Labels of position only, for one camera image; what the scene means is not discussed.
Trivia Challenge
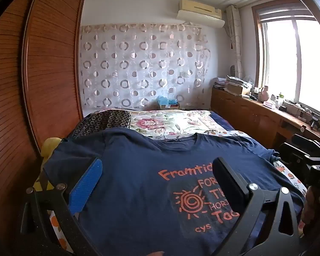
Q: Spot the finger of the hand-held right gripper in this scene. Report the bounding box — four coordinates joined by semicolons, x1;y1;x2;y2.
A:
291;135;320;156
279;143;312;172

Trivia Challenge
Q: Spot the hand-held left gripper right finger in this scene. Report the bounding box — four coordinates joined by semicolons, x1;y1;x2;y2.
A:
212;157;302;256

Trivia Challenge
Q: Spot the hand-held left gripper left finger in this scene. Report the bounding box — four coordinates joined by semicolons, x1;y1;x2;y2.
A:
20;158;104;256

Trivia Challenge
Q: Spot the navy printed t-shirt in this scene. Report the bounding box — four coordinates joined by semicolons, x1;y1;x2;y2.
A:
44;127;307;256

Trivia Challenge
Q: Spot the person's right hand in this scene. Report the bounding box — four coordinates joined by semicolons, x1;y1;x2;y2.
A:
300;186;320;236

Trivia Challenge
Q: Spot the orange fruit print sheet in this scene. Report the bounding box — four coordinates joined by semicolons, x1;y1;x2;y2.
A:
49;129;306;254

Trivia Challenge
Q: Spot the black stand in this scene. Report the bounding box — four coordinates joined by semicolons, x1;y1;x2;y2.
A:
309;113;320;131

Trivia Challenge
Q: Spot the yellow cloth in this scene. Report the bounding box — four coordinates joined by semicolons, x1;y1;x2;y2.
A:
33;137;62;192

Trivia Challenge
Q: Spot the navy bed cover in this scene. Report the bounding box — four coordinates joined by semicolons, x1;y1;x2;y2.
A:
209;111;252;139

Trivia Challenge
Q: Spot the long wooden cabinet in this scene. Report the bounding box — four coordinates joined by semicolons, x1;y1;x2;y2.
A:
211;87;320;152

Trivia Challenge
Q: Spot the window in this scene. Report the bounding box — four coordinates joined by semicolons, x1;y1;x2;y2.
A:
252;0;320;118

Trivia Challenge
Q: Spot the brown cardboard box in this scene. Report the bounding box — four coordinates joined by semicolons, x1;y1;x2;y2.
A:
227;83;250;96

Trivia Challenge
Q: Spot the floral blanket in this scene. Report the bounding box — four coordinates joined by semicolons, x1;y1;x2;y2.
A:
129;109;228;140

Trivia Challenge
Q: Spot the pile of papers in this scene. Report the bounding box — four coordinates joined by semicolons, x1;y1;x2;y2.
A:
213;76;255;96

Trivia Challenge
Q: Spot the blue plastic bag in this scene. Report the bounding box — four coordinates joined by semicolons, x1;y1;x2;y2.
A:
157;95;178;106

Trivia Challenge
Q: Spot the white patterned window curtain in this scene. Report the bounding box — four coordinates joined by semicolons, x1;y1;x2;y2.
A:
225;4;243;79

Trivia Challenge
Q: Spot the wooden slatted wardrobe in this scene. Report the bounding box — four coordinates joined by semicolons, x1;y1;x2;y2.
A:
0;0;85;243

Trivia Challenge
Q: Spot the sheer circle-print curtain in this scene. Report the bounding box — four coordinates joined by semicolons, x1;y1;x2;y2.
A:
79;23;212;111

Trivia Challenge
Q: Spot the wall air conditioner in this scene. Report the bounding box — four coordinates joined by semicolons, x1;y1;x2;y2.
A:
176;0;226;28

